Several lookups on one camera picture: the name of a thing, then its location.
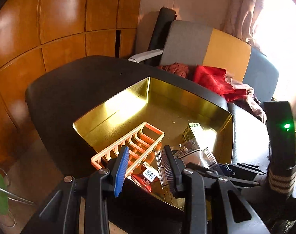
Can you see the wooden cabinet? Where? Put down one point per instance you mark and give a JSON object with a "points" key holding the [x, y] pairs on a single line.
{"points": [[53, 17]]}

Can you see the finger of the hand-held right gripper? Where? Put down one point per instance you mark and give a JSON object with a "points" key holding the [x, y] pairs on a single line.
{"points": [[238, 181], [235, 167]]}

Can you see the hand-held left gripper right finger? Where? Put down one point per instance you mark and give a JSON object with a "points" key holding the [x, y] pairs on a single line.
{"points": [[171, 173]]}

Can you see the floral pink cloth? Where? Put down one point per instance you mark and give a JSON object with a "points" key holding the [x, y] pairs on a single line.
{"points": [[247, 95]]}

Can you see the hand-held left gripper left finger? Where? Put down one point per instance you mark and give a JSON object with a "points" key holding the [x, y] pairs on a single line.
{"points": [[120, 173]]}

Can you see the black round table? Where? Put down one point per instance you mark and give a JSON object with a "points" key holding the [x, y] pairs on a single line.
{"points": [[77, 90]]}

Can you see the bright red cloth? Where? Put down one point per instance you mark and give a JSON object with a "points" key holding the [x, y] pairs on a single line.
{"points": [[211, 80]]}

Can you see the grey chair armrest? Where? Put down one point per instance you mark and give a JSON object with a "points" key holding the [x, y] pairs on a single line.
{"points": [[145, 54]]}

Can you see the gold metal tin container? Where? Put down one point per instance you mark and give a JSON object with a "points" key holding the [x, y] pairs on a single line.
{"points": [[157, 107]]}

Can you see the pink plastic basket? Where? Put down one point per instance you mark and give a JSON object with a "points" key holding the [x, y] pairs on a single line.
{"points": [[150, 128]]}

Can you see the pale patterned curtain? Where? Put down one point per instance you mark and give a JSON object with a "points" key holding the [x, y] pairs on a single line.
{"points": [[243, 7]]}

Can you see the clear plastic packet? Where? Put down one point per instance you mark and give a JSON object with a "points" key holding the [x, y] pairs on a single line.
{"points": [[199, 154]]}

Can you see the red snack packet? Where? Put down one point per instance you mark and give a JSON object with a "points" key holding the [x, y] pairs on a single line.
{"points": [[143, 181]]}

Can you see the green and white packet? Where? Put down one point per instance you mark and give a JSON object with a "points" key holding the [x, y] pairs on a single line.
{"points": [[193, 129]]}

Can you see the grey yellow blue sofa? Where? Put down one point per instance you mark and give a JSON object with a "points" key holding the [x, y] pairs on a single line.
{"points": [[186, 41]]}

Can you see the dark red cloth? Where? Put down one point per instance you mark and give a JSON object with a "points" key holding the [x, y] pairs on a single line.
{"points": [[174, 69]]}

